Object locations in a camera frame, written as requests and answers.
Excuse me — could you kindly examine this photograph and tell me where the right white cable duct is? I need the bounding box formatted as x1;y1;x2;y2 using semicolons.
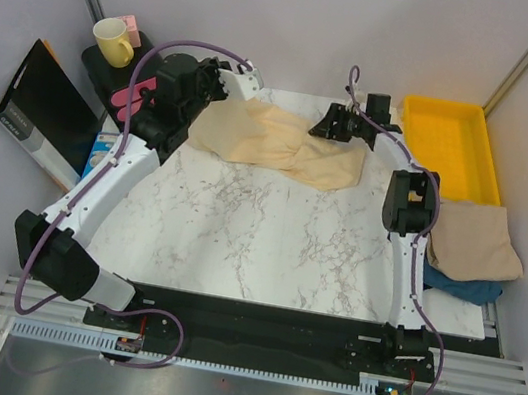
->
358;371;434;395

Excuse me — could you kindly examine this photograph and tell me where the blue picture book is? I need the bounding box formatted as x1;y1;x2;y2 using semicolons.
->
81;132;119;178

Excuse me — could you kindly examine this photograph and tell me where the folded blue t shirt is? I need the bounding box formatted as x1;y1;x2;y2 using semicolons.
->
423;262;503;307

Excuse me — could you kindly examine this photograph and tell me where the left white cable duct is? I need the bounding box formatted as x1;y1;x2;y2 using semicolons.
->
10;318;144;356

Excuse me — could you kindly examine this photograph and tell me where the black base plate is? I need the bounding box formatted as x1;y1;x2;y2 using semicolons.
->
83;284;435;384

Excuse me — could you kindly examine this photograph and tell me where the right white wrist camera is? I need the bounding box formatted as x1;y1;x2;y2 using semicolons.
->
345;85;366;107

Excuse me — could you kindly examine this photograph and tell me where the white cable duct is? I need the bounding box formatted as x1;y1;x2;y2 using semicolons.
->
10;318;144;356
358;371;434;395

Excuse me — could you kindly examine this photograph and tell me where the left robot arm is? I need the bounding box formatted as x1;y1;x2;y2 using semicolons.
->
15;48;241;330

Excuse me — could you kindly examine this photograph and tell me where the cream yellow t shirt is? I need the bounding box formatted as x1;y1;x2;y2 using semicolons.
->
187;99;366;192

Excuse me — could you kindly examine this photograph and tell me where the aluminium frame rail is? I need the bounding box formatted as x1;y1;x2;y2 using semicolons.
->
0;272;528;395

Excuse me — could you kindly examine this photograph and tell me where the purple cable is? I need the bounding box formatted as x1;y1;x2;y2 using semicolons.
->
0;17;259;395
294;64;491;395

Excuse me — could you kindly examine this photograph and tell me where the yellow ceramic mug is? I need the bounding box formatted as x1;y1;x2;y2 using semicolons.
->
92;17;135;69

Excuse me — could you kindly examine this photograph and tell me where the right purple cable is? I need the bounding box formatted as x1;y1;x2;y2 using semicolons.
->
294;64;491;395

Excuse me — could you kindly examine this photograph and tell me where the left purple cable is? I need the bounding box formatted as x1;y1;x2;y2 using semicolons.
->
0;17;259;395

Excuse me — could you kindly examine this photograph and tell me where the black cardboard box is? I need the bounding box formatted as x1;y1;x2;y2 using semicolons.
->
0;39;102;192

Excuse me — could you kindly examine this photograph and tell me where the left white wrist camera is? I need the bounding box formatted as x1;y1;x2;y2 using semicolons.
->
218;62;264;101

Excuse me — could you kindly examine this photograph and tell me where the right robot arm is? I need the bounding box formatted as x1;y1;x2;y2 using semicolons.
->
309;84;440;375

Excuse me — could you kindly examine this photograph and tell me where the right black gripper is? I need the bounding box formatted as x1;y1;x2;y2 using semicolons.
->
307;100;370;146

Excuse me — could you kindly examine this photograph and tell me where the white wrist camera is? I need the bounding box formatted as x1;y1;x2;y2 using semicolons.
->
345;85;366;107
218;62;264;101

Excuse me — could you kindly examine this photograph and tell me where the folded beige t shirt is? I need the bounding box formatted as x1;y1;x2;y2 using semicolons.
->
427;200;524;282

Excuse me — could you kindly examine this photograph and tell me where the yellow plastic bin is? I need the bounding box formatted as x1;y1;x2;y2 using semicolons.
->
401;95;501;206

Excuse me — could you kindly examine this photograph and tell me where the black pink drawer unit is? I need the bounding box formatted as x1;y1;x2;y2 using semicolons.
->
81;31;163;130

